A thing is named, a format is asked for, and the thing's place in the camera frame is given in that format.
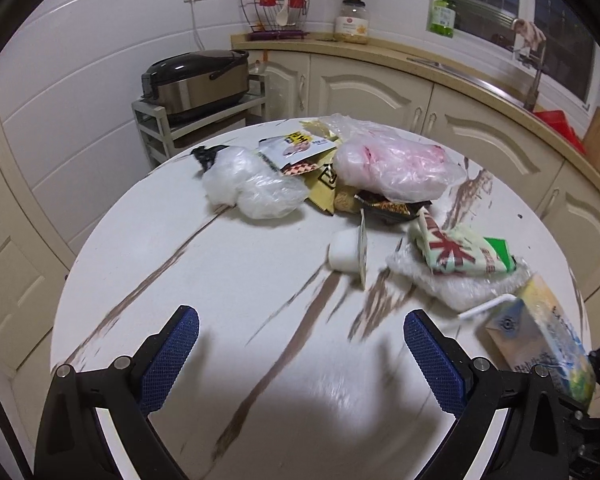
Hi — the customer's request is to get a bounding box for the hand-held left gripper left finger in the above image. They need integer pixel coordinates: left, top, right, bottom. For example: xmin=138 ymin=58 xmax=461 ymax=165
xmin=34 ymin=305 xmax=201 ymax=480

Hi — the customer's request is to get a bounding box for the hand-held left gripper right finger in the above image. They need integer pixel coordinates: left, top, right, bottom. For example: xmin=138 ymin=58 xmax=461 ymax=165
xmin=403 ymin=309 xmax=588 ymax=480

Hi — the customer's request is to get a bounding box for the blue white drink carton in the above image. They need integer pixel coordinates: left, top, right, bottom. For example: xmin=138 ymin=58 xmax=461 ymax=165
xmin=475 ymin=274 xmax=597 ymax=408

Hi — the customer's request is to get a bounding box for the brown biscuit lump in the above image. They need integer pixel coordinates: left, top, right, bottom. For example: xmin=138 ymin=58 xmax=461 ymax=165
xmin=332 ymin=185 xmax=366 ymax=213

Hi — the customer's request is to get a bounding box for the white bent straw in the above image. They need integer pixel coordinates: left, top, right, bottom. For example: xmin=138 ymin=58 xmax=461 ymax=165
xmin=457 ymin=294 xmax=516 ymax=322

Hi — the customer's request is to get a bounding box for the clear crinkled plastic wrap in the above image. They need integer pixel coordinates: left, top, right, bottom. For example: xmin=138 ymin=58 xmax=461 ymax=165
xmin=386 ymin=240 xmax=536 ymax=311

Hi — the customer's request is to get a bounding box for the green red snack packet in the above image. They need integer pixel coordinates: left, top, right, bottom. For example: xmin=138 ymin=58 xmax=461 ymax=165
xmin=409 ymin=207 xmax=518 ymax=277

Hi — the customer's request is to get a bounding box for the white yogurt cup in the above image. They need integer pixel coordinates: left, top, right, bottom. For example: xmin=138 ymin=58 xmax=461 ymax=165
xmin=328 ymin=210 xmax=368 ymax=288

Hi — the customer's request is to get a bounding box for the clear white plastic bag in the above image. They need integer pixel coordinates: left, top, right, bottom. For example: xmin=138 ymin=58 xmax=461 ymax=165
xmin=201 ymin=145 xmax=308 ymax=220

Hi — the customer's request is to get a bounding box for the cream panelled door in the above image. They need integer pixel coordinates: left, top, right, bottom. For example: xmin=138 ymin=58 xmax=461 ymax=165
xmin=0 ymin=77 xmax=76 ymax=376

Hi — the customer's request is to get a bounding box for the yellow black snack wrapper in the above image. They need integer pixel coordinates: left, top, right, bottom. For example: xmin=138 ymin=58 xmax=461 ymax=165
xmin=302 ymin=162 xmax=343 ymax=217

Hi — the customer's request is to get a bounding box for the pink plastic bag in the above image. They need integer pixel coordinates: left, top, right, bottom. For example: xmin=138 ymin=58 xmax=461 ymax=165
xmin=332 ymin=127 xmax=467 ymax=204

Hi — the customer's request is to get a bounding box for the black crumpled bag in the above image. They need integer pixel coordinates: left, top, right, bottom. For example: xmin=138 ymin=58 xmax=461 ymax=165
xmin=191 ymin=144 xmax=229 ymax=173

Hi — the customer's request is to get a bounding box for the grey kitchen trolley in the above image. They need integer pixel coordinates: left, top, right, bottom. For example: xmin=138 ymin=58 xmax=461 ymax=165
xmin=132 ymin=72 xmax=268 ymax=168

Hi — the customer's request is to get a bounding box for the red checkered snack packet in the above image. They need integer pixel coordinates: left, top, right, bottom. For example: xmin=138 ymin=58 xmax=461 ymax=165
xmin=282 ymin=159 xmax=323 ymax=177

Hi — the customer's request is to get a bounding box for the red plastic basin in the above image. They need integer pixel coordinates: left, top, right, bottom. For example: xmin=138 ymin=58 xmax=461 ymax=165
xmin=535 ymin=110 xmax=588 ymax=153

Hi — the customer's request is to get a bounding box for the white snack packet yellow label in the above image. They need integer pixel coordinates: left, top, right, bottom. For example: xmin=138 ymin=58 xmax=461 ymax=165
xmin=257 ymin=130 xmax=338 ymax=171

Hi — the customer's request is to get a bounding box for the clear thin plastic bag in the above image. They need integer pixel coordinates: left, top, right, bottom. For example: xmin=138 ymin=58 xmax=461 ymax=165
xmin=319 ymin=112 xmax=376 ymax=141

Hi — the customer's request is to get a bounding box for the cream kitchen base cabinet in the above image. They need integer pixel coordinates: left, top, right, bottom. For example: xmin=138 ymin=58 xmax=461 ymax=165
xmin=232 ymin=49 xmax=600 ymax=306

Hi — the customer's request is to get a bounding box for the black silver rice cooker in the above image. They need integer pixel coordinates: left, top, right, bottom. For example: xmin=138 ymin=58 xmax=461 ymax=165
xmin=141 ymin=50 xmax=251 ymax=113

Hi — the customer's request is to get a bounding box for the metal kitchen faucet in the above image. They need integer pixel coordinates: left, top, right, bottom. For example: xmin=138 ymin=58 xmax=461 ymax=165
xmin=512 ymin=45 xmax=546 ymax=111

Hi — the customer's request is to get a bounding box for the steel sink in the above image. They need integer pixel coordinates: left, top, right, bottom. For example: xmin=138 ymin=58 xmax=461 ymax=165
xmin=407 ymin=55 xmax=531 ymax=106

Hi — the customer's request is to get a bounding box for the beige kitchen countertop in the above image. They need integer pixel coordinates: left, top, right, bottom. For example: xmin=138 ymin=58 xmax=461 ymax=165
xmin=230 ymin=34 xmax=600 ymax=196

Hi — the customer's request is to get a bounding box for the pink white cloth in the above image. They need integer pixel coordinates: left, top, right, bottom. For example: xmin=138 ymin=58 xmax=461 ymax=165
xmin=512 ymin=17 xmax=547 ymax=51

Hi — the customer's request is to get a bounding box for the green detergent bottle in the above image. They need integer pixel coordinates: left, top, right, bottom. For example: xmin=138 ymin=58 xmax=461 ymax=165
xmin=427 ymin=0 xmax=457 ymax=38

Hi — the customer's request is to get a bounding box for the dark barred window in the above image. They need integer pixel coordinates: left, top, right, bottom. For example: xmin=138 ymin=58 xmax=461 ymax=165
xmin=450 ymin=0 xmax=597 ymax=107

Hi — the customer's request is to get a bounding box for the large clear food jar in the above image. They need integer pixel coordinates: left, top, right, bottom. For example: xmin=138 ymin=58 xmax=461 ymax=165
xmin=334 ymin=0 xmax=370 ymax=45

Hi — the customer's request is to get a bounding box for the white power cable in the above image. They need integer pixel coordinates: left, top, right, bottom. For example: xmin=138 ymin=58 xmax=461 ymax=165
xmin=190 ymin=0 xmax=203 ymax=53

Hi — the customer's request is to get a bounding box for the wire dish rack purple tray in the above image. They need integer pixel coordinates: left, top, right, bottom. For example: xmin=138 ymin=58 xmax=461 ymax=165
xmin=239 ymin=0 xmax=312 ymax=42

